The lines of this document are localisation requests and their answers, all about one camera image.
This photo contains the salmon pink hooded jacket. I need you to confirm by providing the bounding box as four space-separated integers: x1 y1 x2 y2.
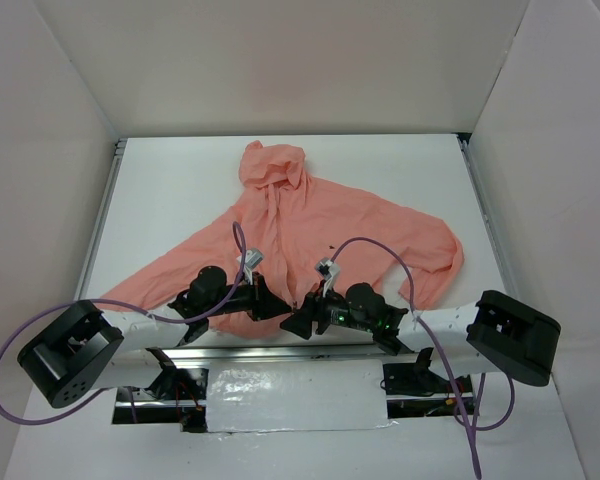
105 141 464 310

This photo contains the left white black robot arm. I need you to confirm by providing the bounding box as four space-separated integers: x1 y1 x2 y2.
17 266 291 409

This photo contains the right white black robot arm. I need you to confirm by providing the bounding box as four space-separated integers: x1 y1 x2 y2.
281 283 561 391

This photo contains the white foam board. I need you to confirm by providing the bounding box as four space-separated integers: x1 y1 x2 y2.
206 360 389 433

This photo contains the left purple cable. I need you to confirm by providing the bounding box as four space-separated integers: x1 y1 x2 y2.
0 221 246 426

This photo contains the purple cable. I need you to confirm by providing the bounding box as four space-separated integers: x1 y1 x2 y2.
0 221 246 426
329 237 516 479

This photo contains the aluminium frame rail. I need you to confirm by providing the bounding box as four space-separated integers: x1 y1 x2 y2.
165 344 418 363

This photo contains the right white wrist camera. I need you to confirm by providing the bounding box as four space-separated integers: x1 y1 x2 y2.
315 258 341 297

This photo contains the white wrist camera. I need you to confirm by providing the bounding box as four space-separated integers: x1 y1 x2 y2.
236 248 264 284
315 258 341 297

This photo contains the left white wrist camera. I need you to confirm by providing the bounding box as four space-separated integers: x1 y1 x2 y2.
236 248 264 284

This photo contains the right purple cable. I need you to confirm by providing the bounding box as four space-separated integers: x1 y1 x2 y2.
329 237 516 479

